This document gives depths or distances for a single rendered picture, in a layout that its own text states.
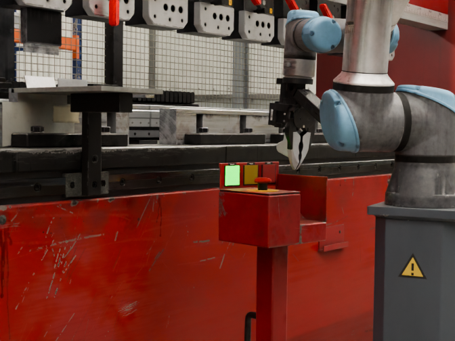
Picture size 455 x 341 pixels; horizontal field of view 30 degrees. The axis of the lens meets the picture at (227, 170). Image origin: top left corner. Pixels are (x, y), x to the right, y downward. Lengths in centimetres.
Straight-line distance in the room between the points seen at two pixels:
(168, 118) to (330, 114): 72
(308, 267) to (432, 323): 95
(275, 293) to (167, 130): 55
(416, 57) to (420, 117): 213
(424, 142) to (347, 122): 17
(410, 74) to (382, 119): 217
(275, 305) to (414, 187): 50
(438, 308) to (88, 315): 73
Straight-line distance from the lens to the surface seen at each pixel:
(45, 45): 195
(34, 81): 193
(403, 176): 166
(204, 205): 213
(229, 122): 240
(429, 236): 163
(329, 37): 185
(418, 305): 166
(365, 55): 159
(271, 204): 185
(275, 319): 198
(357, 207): 280
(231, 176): 197
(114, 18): 199
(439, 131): 166
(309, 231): 195
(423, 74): 374
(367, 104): 159
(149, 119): 253
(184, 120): 224
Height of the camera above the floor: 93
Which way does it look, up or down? 3 degrees down
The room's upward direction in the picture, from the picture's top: 1 degrees clockwise
